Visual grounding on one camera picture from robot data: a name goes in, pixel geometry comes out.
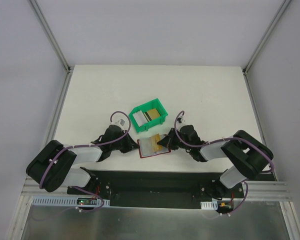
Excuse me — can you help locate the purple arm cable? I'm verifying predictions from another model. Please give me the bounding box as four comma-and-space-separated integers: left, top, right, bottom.
174, 110, 276, 221
31, 111, 131, 221

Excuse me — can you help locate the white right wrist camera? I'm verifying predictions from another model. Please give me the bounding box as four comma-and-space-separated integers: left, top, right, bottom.
177, 115, 185, 124

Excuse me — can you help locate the right aluminium frame post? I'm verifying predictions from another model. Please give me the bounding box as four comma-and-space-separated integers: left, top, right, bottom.
242, 0, 293, 76

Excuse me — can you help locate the white cable duct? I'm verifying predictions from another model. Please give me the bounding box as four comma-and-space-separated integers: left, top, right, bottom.
200, 201, 218, 211
32, 196, 110, 208

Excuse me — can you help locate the green plastic bin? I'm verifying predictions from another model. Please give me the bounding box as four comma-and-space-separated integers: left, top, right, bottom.
128, 98, 168, 133

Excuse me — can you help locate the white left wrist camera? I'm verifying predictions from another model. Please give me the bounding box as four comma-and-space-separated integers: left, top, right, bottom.
111, 118, 126, 128

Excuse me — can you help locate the left aluminium frame post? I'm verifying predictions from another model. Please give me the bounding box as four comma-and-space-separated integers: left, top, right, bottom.
27, 0, 72, 74

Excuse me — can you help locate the gold card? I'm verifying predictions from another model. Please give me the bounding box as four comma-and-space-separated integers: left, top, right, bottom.
150, 134, 163, 153
144, 108, 161, 122

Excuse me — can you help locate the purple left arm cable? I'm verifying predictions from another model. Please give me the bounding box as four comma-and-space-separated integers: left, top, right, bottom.
31, 111, 131, 221

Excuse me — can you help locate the right white cable duct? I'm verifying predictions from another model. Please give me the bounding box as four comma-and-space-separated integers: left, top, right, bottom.
200, 201, 218, 211

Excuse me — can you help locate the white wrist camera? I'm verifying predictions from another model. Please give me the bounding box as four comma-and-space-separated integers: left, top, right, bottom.
177, 115, 185, 124
111, 118, 126, 128

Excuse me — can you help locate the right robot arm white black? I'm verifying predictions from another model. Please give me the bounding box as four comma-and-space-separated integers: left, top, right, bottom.
157, 125, 274, 198

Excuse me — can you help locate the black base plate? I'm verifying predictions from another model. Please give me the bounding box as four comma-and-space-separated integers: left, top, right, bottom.
66, 170, 243, 208

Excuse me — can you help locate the aluminium frame post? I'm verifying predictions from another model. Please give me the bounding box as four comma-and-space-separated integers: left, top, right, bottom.
27, 0, 72, 74
242, 0, 293, 76

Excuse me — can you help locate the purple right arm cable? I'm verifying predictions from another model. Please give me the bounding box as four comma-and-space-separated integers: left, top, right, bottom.
174, 110, 276, 221

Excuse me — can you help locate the left white cable duct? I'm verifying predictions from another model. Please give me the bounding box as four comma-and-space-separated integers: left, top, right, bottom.
32, 196, 110, 208

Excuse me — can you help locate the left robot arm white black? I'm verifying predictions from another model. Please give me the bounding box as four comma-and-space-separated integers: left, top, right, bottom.
26, 124, 140, 195

